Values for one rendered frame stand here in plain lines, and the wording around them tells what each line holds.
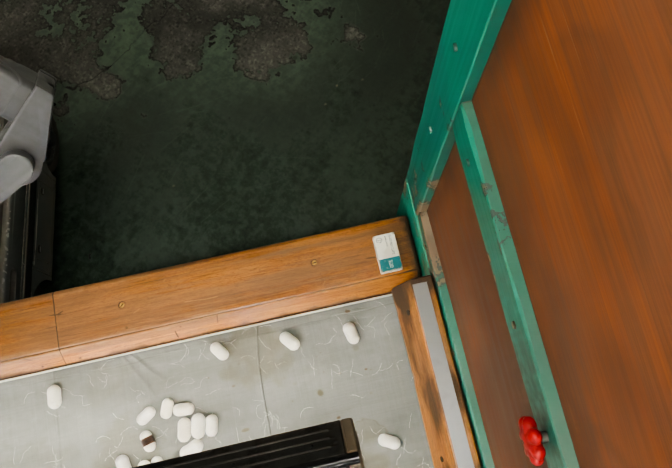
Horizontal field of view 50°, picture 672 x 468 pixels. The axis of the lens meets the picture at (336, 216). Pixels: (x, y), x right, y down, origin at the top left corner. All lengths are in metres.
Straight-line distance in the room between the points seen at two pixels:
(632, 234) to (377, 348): 0.77
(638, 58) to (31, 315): 1.04
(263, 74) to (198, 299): 1.08
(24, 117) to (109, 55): 1.34
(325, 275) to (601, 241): 0.73
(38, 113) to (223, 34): 1.33
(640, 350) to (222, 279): 0.81
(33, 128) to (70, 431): 0.52
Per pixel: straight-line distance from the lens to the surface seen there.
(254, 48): 2.17
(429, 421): 1.08
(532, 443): 0.66
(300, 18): 2.20
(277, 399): 1.16
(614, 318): 0.49
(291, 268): 1.15
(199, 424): 1.16
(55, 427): 1.24
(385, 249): 1.14
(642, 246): 0.43
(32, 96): 0.92
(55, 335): 1.23
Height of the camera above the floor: 1.89
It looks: 75 degrees down
